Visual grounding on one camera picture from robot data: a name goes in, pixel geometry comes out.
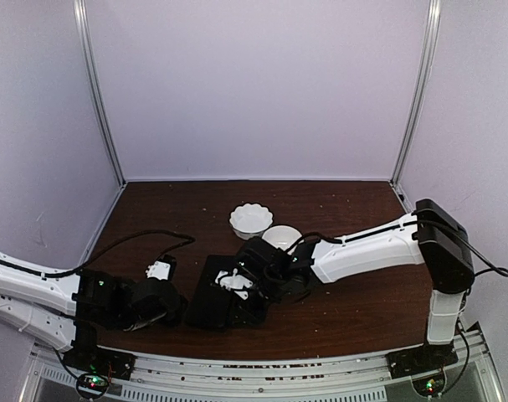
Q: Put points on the aluminium front rail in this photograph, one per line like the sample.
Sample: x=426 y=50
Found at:
x=361 y=377

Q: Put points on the aluminium corner post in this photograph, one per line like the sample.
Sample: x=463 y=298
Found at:
x=430 y=39
x=83 y=27

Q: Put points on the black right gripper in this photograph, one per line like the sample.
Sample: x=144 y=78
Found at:
x=252 y=317

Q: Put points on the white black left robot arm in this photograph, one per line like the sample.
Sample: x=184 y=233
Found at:
x=64 y=307

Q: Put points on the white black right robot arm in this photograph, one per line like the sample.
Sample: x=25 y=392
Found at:
x=263 y=273

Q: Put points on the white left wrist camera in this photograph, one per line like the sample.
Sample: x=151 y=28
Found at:
x=163 y=268

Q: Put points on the black zip tool case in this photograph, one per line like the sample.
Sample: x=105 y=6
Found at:
x=208 y=309

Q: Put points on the white round bowl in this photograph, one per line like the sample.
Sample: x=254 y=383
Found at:
x=281 y=236

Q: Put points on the aluminium right corner post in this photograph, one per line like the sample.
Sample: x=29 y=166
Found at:
x=430 y=39

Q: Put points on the aluminium left corner post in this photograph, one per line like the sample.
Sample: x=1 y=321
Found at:
x=83 y=27

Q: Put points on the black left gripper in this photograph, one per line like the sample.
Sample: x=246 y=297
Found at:
x=175 y=317

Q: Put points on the white scalloped bowl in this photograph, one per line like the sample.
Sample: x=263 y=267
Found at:
x=250 y=220

